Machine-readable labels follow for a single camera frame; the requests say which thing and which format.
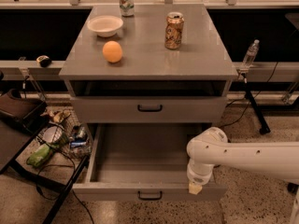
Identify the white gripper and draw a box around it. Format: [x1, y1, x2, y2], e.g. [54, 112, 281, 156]
[187, 160, 214, 195]

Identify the grey drawer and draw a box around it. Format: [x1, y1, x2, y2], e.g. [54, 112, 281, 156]
[73, 124, 227, 201]
[71, 96, 226, 123]

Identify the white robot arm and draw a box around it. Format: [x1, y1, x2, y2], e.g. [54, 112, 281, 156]
[186, 127, 299, 195]

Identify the grey drawer cabinet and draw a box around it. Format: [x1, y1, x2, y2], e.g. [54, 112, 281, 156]
[58, 3, 239, 124]

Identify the grey top drawer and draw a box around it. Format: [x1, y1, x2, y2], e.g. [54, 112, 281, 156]
[71, 96, 226, 123]

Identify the black tripod stand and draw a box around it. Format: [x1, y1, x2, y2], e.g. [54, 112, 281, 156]
[241, 73, 270, 134]

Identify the clear plastic water bottle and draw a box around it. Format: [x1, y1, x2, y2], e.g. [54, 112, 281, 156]
[239, 39, 260, 73]

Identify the green chip bag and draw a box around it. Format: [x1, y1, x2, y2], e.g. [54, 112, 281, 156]
[26, 144, 53, 168]

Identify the orange fruit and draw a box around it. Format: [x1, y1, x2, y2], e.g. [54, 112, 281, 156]
[102, 41, 122, 63]

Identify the gold soda can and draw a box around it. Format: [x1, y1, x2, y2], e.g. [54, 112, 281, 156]
[164, 12, 184, 49]

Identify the brown bag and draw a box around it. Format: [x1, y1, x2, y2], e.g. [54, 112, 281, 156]
[0, 89, 47, 133]

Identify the black side table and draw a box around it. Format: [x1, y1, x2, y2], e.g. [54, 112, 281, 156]
[0, 115, 92, 224]

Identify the white bowl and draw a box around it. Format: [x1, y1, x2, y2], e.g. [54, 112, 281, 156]
[87, 15, 123, 37]

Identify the white green soda can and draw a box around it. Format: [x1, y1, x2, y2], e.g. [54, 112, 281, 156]
[119, 0, 135, 17]

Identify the black floor cable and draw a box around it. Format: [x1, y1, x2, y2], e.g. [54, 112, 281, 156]
[26, 121, 95, 224]

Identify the wire basket with trash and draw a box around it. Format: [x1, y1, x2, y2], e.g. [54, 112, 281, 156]
[38, 108, 92, 159]

